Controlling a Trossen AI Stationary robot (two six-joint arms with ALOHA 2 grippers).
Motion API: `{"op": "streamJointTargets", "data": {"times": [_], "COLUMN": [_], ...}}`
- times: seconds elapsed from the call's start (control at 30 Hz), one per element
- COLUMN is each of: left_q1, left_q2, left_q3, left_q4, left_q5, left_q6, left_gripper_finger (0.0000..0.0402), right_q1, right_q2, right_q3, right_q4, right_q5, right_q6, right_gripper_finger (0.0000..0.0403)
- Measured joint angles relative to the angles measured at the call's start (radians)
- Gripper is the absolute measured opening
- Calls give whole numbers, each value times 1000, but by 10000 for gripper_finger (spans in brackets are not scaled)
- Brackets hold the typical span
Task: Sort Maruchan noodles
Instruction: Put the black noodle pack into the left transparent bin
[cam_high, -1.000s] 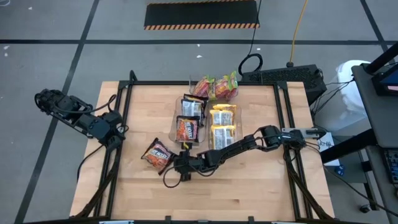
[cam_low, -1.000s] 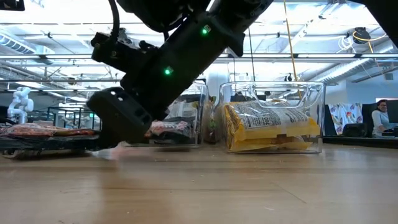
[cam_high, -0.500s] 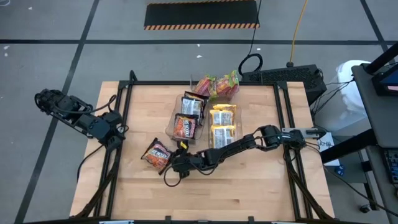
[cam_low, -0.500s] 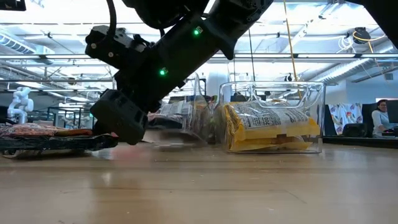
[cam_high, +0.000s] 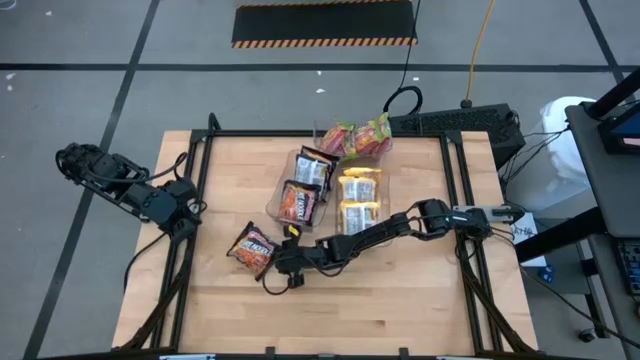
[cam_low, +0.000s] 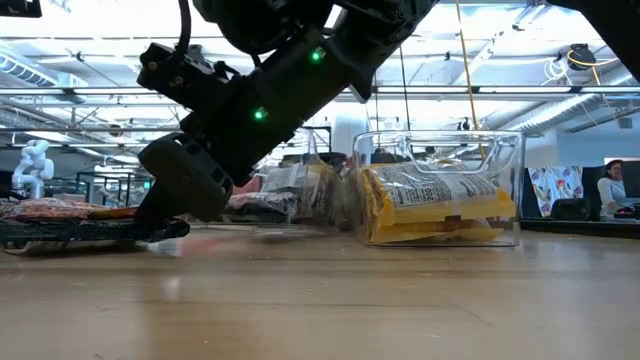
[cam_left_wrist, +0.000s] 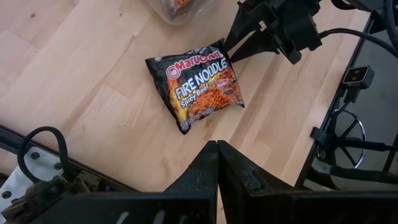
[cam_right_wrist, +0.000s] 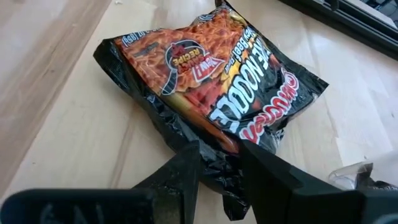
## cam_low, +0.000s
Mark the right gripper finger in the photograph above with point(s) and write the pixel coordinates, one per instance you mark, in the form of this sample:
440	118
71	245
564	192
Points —
160	210

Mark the black pink ramen packet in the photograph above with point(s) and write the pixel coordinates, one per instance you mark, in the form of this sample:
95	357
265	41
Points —
75	225

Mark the black orange ramen packet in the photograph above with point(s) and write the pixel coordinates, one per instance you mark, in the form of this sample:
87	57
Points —
260	202

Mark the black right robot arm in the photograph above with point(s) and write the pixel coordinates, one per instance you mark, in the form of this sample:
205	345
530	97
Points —
380	30

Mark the clear plastic bin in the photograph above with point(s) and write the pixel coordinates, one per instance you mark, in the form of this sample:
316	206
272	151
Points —
310	150
517	190

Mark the white pillar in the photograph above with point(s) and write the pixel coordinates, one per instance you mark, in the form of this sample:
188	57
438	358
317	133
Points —
352	130

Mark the white robot figure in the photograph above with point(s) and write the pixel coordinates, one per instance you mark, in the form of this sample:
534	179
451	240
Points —
32	170

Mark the long ceiling light bar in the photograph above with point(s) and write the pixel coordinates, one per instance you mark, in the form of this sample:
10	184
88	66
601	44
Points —
500	89

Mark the floral cloth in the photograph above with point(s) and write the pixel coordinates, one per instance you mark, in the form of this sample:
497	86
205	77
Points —
555	187

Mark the black office chair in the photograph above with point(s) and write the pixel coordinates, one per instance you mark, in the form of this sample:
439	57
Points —
570	210

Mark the person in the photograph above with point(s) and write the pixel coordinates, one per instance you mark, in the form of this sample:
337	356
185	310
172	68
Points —
612	192

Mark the black monitor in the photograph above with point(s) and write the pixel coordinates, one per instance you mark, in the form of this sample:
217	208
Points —
632	180

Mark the grey ceiling vent duct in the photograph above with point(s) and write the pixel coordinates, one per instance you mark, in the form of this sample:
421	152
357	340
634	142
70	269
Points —
30	70

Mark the silver ventilation duct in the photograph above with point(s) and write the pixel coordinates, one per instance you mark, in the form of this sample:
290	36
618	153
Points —
560	107

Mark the black aluminium table frame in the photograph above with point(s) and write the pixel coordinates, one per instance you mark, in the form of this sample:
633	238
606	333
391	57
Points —
580	227

